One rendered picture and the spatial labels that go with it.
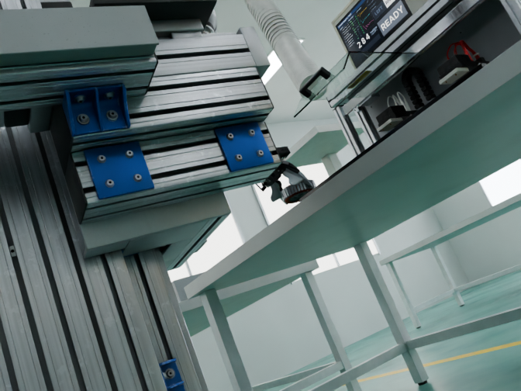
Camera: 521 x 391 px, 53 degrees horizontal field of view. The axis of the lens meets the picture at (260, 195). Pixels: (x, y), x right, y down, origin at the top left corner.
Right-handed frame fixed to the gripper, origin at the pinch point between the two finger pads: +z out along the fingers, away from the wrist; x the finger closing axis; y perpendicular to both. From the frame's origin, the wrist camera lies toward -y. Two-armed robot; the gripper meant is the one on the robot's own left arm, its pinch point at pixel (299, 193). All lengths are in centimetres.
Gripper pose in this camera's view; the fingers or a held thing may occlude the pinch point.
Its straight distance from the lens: 162.3
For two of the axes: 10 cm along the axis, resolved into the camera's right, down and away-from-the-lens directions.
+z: 7.1, 7.0, 0.8
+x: 5.0, -4.2, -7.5
